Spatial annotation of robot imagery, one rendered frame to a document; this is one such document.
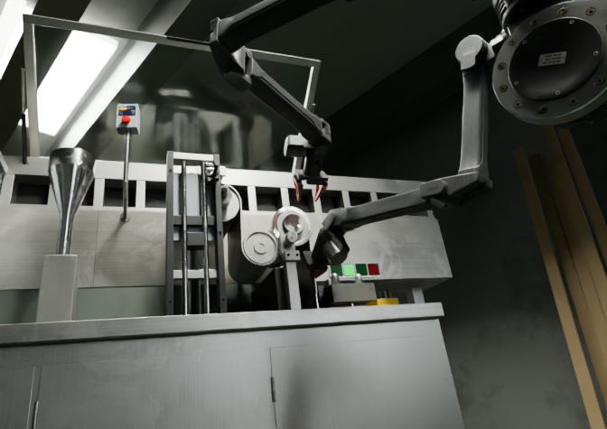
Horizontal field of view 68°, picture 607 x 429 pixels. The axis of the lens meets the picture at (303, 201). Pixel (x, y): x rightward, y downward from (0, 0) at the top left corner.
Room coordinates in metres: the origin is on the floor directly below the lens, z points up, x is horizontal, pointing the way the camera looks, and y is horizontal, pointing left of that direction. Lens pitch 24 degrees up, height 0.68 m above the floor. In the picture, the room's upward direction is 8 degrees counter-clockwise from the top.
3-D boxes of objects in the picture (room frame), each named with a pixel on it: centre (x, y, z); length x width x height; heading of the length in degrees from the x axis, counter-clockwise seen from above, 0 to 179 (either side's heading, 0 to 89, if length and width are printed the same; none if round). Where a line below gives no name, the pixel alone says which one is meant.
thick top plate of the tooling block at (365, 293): (1.69, -0.05, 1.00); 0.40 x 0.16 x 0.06; 23
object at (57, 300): (1.29, 0.76, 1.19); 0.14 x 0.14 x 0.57
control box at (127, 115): (1.28, 0.57, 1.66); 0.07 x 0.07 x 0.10; 10
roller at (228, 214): (1.49, 0.33, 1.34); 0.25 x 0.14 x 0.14; 23
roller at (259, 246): (1.54, 0.21, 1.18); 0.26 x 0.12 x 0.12; 23
